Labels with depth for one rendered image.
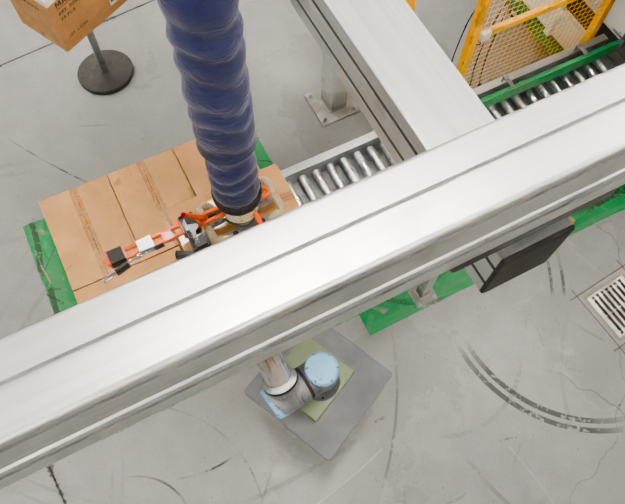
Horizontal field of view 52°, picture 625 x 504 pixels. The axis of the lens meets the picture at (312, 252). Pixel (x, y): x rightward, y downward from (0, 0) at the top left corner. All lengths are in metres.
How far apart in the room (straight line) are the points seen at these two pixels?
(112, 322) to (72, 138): 4.23
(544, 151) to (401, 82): 0.28
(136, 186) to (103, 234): 0.34
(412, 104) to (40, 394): 0.54
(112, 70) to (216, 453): 2.79
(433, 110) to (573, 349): 3.43
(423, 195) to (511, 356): 3.48
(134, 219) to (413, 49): 2.91
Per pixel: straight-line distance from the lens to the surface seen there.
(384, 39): 0.88
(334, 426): 2.98
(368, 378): 3.03
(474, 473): 3.83
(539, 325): 4.13
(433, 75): 0.85
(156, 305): 0.52
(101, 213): 3.72
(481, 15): 3.64
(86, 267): 3.60
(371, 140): 3.77
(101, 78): 4.94
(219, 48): 1.99
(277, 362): 2.57
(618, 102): 0.68
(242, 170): 2.57
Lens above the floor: 3.69
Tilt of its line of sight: 66 degrees down
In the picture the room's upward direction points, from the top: 2 degrees clockwise
